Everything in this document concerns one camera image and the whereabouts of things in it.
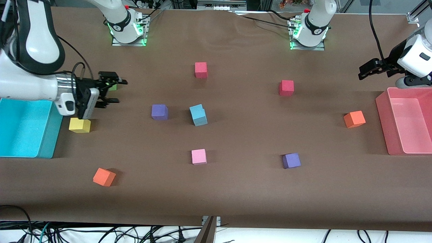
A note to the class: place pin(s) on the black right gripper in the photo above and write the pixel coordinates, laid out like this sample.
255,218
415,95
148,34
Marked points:
85,84

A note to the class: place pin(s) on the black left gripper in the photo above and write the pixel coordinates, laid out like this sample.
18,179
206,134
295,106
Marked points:
388,63

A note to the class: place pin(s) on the light blue foam block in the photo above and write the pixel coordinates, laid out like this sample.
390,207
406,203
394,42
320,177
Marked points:
196,110
201,121

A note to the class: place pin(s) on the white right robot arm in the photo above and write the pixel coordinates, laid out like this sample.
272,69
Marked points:
33,87

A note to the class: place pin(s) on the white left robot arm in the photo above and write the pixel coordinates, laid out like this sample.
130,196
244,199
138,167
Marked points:
317,23

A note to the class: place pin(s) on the green foam block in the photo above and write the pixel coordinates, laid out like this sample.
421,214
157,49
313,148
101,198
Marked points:
113,87

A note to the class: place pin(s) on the yellow foam block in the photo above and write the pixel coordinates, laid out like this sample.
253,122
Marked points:
79,126

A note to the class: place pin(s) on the orange foam block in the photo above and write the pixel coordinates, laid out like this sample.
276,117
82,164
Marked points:
354,119
104,177

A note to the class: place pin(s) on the purple foam block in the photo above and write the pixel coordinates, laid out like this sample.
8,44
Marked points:
291,161
159,112

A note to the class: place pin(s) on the pink plastic bin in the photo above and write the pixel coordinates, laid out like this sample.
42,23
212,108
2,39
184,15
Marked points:
405,121

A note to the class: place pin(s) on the red foam block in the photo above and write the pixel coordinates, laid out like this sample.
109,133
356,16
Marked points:
286,88
201,70

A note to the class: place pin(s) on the cyan plastic bin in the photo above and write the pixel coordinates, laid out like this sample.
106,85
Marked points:
23,131

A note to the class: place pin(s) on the pink foam block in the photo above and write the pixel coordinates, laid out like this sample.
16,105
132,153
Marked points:
199,157

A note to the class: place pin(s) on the brown table cover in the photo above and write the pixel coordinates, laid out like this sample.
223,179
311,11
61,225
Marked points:
236,195

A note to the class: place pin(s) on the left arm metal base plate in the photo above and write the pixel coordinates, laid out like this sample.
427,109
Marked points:
320,47

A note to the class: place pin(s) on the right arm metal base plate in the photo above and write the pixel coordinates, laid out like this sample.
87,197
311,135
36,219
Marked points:
143,37

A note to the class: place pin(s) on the silver aluminium frame profile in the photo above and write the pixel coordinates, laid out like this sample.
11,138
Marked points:
418,13

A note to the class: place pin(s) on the silver aluminium frame beam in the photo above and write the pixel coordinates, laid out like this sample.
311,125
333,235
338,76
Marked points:
221,5

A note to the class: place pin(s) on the grey metal camera mount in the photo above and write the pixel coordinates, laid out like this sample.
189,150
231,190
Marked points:
207,234

